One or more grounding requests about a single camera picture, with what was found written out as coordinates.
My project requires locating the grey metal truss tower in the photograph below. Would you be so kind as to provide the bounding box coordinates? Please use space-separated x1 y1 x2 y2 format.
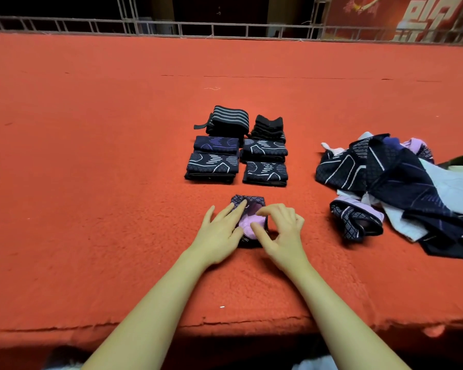
309 0 329 39
116 0 140 35

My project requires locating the single navy blue-lined sock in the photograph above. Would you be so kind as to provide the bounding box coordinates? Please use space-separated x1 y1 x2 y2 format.
193 135 240 155

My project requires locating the heap of dark patterned socks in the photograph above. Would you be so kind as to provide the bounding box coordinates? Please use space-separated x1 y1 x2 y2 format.
315 132 463 261

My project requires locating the person's left hand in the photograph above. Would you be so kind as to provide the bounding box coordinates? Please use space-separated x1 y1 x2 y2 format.
187 200 250 268

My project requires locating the person's right hand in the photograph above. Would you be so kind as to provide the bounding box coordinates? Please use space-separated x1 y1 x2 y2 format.
251 202 310 276

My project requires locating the dark brown door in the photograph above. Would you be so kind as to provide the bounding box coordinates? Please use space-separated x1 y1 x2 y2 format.
173 0 270 26

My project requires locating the red banner with white print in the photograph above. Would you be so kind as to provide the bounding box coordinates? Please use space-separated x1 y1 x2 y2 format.
324 0 463 45

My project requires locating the person's left forearm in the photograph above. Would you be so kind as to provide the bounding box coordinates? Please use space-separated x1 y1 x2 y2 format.
81 254 213 370

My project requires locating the person's right forearm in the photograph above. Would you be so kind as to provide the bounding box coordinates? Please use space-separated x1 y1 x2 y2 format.
289 262 410 370

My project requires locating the person's pale blue clothing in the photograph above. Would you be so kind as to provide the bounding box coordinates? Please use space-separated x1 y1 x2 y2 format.
46 346 336 370

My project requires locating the single black white-patterned sock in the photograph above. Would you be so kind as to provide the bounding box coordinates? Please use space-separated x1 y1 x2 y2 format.
242 160 289 187
185 172 238 184
187 151 240 176

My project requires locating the single black grey-striped sock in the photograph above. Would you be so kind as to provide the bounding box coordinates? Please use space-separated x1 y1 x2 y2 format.
241 138 289 157

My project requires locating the single black grey-heeled sock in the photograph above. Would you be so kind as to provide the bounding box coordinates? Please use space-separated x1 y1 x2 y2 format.
242 155 288 163

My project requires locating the single black purple-lined sock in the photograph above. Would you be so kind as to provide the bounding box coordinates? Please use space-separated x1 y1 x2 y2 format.
230 195 271 247
329 198 385 244

